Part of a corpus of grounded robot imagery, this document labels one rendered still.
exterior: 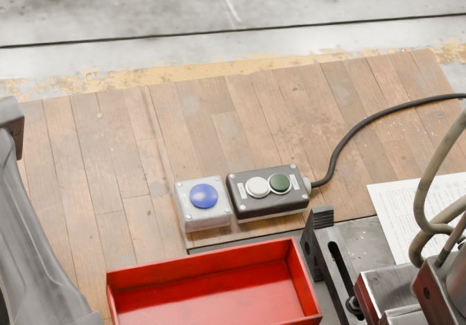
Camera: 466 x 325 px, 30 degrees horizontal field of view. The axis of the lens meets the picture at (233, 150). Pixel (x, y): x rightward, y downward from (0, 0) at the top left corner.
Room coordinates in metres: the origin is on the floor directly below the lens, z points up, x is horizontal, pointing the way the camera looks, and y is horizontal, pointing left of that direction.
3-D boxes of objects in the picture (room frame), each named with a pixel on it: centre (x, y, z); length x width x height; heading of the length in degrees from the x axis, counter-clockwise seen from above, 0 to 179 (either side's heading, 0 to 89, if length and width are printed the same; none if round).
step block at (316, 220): (0.63, -0.14, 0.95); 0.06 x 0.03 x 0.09; 25
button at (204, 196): (0.68, 0.03, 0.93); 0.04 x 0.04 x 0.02
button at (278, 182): (0.72, -0.07, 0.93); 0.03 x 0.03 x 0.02
